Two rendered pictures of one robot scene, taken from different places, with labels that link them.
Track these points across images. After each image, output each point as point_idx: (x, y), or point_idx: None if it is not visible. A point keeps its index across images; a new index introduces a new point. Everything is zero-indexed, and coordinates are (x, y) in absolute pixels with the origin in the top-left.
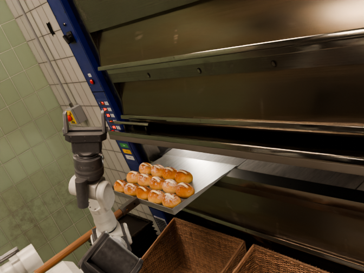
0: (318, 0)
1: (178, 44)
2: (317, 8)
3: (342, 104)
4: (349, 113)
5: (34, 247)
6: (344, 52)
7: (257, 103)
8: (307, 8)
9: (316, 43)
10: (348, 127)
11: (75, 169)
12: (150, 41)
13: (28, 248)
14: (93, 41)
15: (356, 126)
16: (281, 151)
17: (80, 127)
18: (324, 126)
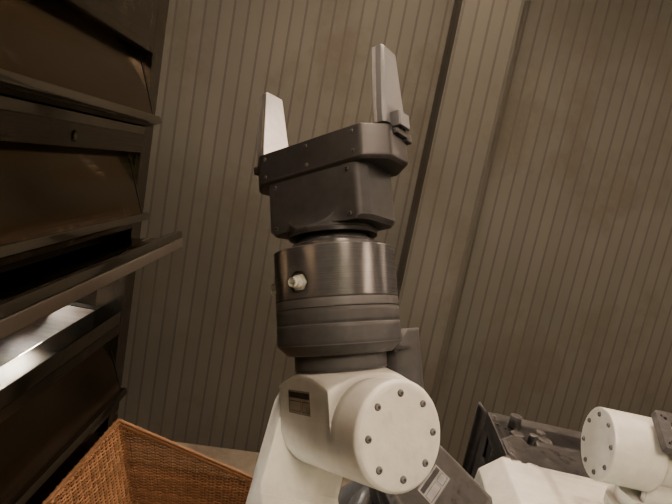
0: (38, 37)
1: None
2: (39, 48)
3: (25, 208)
4: (34, 220)
5: (598, 412)
6: (45, 124)
7: None
8: (27, 41)
9: (23, 100)
10: (53, 236)
11: (398, 304)
12: None
13: (613, 409)
14: None
15: (60, 233)
16: (52, 286)
17: (326, 135)
18: (28, 243)
